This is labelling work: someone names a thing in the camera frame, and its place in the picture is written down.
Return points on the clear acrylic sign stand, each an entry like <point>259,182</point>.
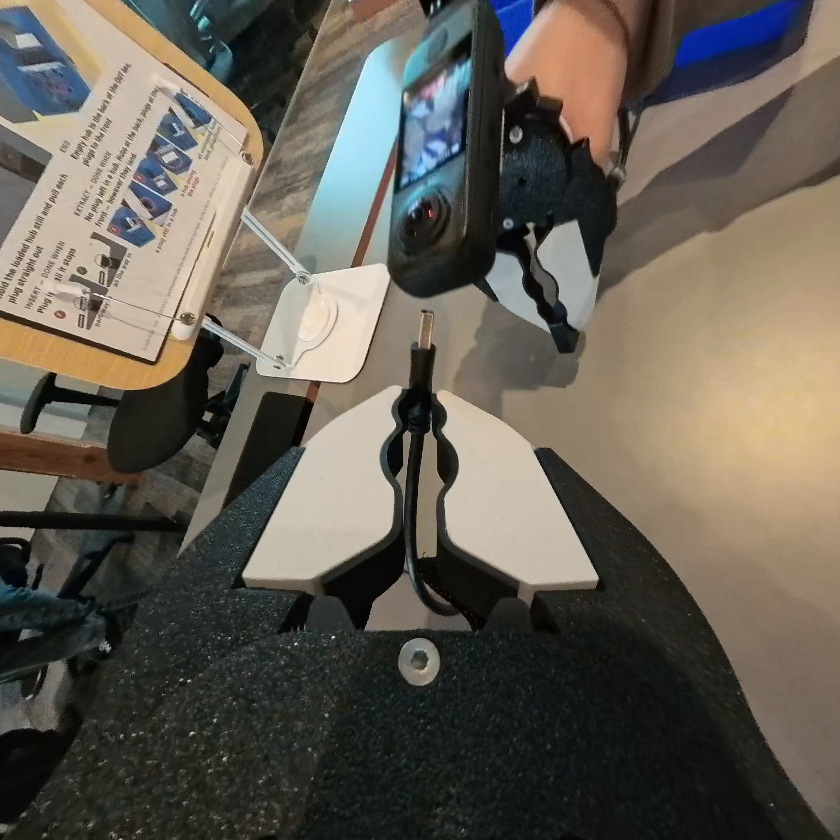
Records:
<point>341,308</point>

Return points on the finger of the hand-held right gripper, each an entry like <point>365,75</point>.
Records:
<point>518,282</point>
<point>574,275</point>

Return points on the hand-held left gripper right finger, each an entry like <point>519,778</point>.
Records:
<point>512,505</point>

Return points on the printed instruction sheet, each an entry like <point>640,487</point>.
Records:
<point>98,197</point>

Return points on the black office chair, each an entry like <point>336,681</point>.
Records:
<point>151,420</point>

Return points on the person's right forearm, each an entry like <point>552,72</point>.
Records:
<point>656,39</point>

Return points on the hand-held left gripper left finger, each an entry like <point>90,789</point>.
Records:
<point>328,499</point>

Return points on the blue plastic bin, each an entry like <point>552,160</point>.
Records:
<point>735,46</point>

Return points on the person's right hand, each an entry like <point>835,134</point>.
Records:
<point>577,72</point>

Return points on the black metal bar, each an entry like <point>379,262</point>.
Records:
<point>98,522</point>

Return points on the light wooden table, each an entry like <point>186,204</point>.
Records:
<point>98,369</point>

